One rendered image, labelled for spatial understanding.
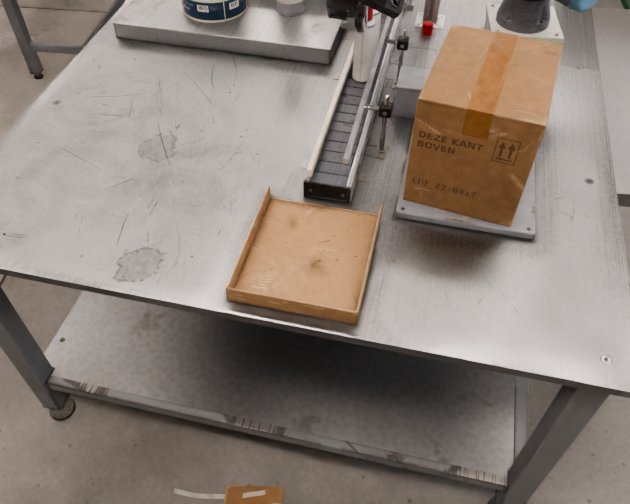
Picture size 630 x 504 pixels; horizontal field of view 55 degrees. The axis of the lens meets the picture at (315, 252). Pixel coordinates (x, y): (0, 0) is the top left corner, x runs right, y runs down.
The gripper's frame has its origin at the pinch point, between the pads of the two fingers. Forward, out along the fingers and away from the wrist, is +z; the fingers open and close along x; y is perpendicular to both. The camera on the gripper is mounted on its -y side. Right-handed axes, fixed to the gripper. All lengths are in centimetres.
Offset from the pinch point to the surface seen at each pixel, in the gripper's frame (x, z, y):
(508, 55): 9.5, -11.5, -32.4
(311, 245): 54, -5, 1
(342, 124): 20.5, 9.4, 2.2
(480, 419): 85, 49, -46
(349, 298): 65, -10, -9
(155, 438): 110, 59, 49
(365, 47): -0.8, 9.5, 0.3
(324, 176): 37.5, -0.3, 2.4
